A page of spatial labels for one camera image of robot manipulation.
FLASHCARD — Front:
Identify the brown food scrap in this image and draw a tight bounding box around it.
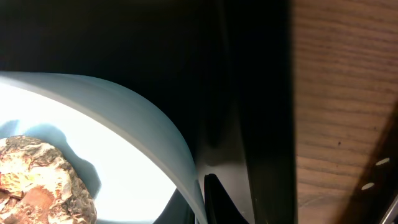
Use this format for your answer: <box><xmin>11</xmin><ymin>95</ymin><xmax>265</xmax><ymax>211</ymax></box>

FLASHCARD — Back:
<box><xmin>1</xmin><ymin>136</ymin><xmax>97</xmax><ymax>224</ymax></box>

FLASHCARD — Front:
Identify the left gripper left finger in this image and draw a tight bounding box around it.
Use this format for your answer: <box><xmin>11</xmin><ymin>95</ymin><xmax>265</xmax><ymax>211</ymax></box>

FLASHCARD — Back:
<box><xmin>153</xmin><ymin>189</ymin><xmax>195</xmax><ymax>224</ymax></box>

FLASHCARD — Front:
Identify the black waste tray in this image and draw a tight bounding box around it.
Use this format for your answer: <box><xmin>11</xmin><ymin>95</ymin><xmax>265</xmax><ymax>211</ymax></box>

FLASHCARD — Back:
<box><xmin>1</xmin><ymin>1</ymin><xmax>297</xmax><ymax>223</ymax></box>

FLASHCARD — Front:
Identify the small light blue bowl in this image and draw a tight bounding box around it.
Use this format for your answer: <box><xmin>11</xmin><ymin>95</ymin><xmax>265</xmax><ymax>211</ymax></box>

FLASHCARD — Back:
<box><xmin>1</xmin><ymin>72</ymin><xmax>207</xmax><ymax>223</ymax></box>

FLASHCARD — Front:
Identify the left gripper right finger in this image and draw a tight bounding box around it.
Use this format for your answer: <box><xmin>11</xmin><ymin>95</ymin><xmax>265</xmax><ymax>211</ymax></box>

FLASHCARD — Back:
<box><xmin>204</xmin><ymin>174</ymin><xmax>249</xmax><ymax>224</ymax></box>

